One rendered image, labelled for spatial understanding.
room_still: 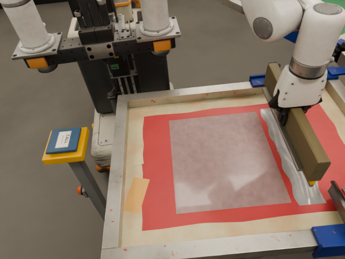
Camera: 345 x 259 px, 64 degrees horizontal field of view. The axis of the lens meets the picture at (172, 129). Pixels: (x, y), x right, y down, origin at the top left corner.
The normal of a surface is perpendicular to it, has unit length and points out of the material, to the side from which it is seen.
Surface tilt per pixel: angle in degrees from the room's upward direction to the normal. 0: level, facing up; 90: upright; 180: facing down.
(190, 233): 0
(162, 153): 0
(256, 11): 88
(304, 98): 94
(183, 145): 0
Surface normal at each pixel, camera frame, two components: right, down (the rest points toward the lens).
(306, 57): -0.62, 0.62
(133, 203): -0.08, -0.67
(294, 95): -0.02, 0.77
